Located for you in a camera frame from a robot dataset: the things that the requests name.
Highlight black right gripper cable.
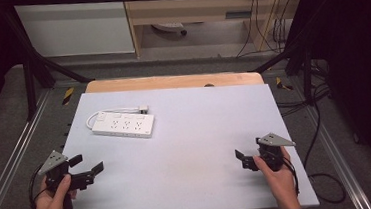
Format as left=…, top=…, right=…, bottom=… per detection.
left=282, top=155, right=301, bottom=197

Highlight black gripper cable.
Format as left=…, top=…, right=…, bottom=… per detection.
left=26, top=164, right=51, bottom=209
left=282, top=155, right=301, bottom=197

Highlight white cabinet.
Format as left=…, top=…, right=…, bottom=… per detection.
left=14, top=0, right=136, bottom=62

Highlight hanging cables bundle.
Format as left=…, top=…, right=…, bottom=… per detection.
left=231, top=0, right=308, bottom=58

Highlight person's right hand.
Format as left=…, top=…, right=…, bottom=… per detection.
left=251, top=145, right=302, bottom=209

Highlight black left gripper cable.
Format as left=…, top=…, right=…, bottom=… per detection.
left=26, top=164, right=51, bottom=209

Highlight office chair base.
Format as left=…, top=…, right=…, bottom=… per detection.
left=151, top=20, right=189, bottom=40

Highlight white power strip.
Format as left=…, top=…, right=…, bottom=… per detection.
left=90, top=106, right=157, bottom=144

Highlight aluminium floor rail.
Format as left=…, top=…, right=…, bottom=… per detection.
left=0, top=88, right=62, bottom=209
left=302, top=99, right=371, bottom=209

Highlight light wooden desk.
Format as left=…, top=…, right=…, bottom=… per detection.
left=121, top=0, right=313, bottom=61

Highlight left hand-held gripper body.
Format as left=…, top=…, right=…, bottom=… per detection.
left=36, top=146, right=97, bottom=209

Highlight black floor cables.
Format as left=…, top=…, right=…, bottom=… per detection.
left=271, top=56, right=348, bottom=209

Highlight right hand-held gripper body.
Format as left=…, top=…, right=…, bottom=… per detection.
left=240, top=130, right=298, bottom=175

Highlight person's left hand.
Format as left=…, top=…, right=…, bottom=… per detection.
left=28, top=173, right=79, bottom=209

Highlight wooden table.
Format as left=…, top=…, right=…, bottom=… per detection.
left=83, top=66, right=266, bottom=99

